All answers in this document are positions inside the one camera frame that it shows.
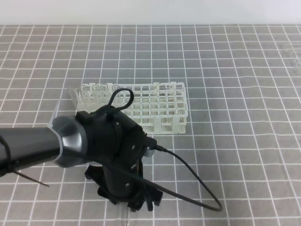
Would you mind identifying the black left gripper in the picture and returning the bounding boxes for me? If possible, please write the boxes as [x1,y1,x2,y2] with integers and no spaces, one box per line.
[85,132,163,212]

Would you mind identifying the clear glass test tube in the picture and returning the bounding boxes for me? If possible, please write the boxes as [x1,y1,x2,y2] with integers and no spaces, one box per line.
[122,206,130,226]

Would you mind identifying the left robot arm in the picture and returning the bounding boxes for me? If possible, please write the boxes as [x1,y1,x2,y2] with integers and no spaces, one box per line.
[0,112,163,211]

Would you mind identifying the white plastic test tube rack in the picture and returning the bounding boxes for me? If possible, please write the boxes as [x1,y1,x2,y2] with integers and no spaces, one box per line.
[76,82,188,135]

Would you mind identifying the grey checked tablecloth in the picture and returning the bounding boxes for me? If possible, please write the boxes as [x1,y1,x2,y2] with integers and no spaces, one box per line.
[0,24,301,226]

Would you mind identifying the clear test tube in rack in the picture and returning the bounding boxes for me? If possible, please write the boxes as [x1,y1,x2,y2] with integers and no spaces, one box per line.
[79,84,89,110]

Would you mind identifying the leaning clear test tube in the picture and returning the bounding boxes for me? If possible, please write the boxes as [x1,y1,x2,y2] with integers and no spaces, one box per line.
[68,88,79,109]

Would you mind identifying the clear plastic tray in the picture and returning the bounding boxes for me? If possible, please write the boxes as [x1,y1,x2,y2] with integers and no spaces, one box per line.
[281,43,301,68]

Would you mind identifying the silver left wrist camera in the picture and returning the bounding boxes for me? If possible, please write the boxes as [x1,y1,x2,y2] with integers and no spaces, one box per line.
[143,147,155,157]

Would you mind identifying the black camera cable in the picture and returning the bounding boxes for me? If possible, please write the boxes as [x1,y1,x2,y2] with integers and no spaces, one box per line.
[103,87,223,211]

